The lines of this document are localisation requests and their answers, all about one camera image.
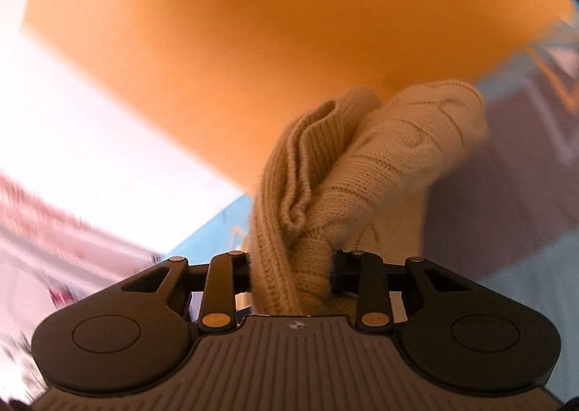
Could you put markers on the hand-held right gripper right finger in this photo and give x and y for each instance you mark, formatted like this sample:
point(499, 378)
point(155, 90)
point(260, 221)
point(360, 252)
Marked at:
point(368, 275)

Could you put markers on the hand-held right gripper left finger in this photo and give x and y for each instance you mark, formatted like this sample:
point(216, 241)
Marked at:
point(226, 275)

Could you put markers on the blue printed bed sheet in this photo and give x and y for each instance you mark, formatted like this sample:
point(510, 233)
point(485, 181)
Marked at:
point(511, 194)

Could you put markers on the white curtain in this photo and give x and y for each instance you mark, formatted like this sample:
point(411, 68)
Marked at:
point(54, 239)

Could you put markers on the orange headboard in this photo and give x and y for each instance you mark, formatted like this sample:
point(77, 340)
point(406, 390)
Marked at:
point(271, 31)

